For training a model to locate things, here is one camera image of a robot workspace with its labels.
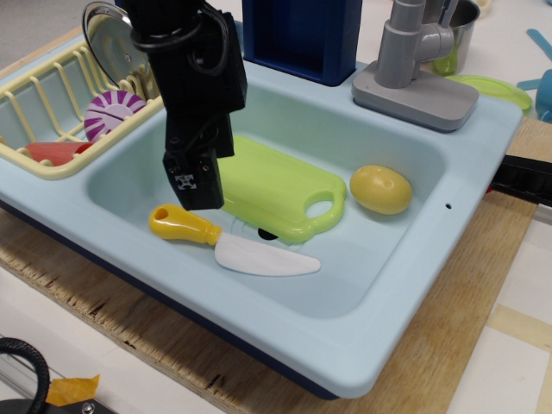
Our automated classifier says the steel pot lid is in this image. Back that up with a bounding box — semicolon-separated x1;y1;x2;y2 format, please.
82;1;155;93

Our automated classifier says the wooden board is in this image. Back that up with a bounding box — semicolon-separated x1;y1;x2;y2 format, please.
0;21;552;414

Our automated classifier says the dark blue plastic box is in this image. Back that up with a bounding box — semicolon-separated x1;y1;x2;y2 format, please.
241;0;362;86

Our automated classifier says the purple white toy plate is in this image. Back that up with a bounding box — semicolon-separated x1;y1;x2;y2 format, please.
84;90;146;142

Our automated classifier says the light blue toy sink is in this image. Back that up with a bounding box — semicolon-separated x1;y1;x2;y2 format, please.
1;38;522;398

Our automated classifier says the yellow tape piece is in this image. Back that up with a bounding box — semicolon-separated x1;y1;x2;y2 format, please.
46;374;100;407

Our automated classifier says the black cable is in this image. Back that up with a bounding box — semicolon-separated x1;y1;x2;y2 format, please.
0;336;52;414

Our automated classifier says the cream plastic dish rack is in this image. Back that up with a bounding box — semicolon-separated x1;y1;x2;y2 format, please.
1;34;164;179

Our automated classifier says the steel pot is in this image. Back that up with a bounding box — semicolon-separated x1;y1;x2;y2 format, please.
426;1;480;76

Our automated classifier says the red toy piece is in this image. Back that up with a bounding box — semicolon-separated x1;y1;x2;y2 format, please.
24;141;93;166

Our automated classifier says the green plastic cutting board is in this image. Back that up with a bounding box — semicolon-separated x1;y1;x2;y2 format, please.
218;135;347;243

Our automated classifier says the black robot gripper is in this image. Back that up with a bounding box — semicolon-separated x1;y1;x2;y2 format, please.
129;1;248;210

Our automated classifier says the grey toy faucet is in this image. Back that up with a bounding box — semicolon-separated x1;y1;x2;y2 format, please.
351;0;480;133

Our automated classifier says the black clamp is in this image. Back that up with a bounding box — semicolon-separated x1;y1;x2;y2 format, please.
487;155;551;207

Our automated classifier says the yellow toy potato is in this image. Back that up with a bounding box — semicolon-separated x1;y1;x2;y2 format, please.
349;165;413;216

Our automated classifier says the green translucent plate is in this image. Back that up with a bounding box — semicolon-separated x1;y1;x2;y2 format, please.
446;75;533;112

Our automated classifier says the blue plastic utensil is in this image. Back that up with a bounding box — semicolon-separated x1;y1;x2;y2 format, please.
526;28;552;60

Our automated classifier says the yellow handled white toy knife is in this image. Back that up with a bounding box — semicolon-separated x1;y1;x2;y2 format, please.
148;204;321;277

